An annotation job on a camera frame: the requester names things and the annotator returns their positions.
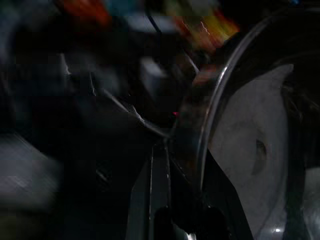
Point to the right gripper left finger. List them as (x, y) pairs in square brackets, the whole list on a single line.
[(150, 187)]

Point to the stainless steel bowl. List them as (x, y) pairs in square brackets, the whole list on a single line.
[(250, 125)]

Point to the red yellow snack packet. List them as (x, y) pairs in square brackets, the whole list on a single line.
[(207, 27)]

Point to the white charger plug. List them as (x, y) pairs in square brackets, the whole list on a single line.
[(152, 75)]

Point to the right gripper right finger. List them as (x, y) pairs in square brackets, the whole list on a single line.
[(215, 212)]

